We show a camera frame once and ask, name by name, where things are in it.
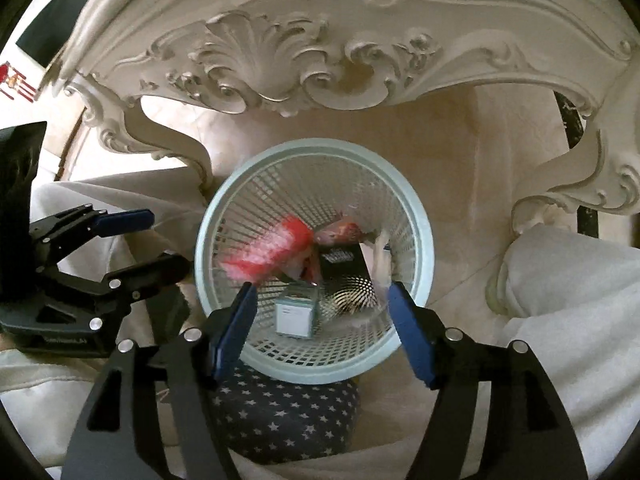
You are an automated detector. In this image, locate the pale green mesh wastebasket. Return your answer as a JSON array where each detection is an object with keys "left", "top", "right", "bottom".
[{"left": 195, "top": 140, "right": 433, "bottom": 386}]

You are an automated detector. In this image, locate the pink wrapper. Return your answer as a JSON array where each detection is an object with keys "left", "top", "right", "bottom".
[{"left": 314, "top": 216, "right": 363, "bottom": 247}]

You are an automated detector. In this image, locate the small teal box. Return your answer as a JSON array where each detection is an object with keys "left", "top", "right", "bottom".
[{"left": 275, "top": 282, "right": 321, "bottom": 339}]

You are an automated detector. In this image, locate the star-patterned grey cushion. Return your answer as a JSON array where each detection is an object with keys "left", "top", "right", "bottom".
[{"left": 212, "top": 360, "right": 361, "bottom": 461}]

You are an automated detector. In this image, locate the red knot wall ornament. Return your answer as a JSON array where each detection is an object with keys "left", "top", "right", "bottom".
[{"left": 0, "top": 60, "right": 38, "bottom": 103}]

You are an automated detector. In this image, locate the ornate cream carved table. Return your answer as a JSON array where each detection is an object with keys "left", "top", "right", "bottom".
[{"left": 50, "top": 0, "right": 640, "bottom": 241}]

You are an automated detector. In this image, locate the black box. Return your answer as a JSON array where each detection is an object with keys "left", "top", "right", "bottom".
[{"left": 317, "top": 244, "right": 377, "bottom": 318}]

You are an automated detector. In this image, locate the red snack packet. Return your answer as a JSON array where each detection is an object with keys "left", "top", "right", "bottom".
[{"left": 220, "top": 215, "right": 313, "bottom": 281}]

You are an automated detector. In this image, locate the wall-mounted black television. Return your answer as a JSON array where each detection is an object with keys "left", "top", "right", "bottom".
[{"left": 15, "top": 0, "right": 103, "bottom": 68}]

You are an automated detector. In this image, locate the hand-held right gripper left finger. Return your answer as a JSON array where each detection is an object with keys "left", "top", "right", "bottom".
[{"left": 60, "top": 282, "right": 260, "bottom": 480}]

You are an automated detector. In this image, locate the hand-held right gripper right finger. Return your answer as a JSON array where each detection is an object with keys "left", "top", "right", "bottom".
[{"left": 387, "top": 281, "right": 590, "bottom": 480}]

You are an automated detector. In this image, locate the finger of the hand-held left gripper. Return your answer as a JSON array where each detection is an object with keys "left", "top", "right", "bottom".
[
  {"left": 29, "top": 205, "right": 155, "bottom": 263},
  {"left": 47, "top": 252, "right": 193, "bottom": 346}
]

